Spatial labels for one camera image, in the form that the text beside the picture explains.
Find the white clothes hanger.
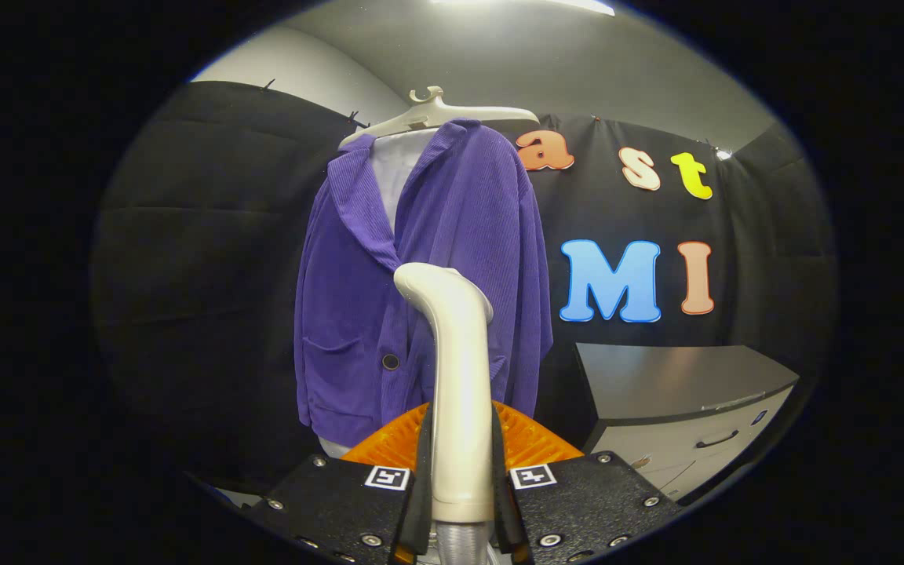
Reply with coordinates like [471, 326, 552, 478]
[338, 86, 541, 150]

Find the black backdrop cloth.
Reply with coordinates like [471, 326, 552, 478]
[491, 114, 743, 428]

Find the grey cabinet with dark top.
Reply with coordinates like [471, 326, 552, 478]
[574, 343, 800, 503]

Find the purple corduroy jacket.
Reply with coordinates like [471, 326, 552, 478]
[295, 118, 555, 448]

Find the black quilted wall cloth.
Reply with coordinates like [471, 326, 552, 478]
[91, 81, 374, 495]
[723, 122, 837, 377]

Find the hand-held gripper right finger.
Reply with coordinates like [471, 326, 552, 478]
[491, 400, 684, 564]

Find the white garment steamer head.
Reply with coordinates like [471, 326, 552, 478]
[393, 263, 496, 525]

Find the grey garment steamer hose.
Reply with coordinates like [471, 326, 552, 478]
[435, 522, 492, 565]

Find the large ceiling light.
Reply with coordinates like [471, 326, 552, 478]
[432, 0, 616, 16]

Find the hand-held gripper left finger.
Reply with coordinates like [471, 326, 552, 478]
[252, 402, 433, 565]

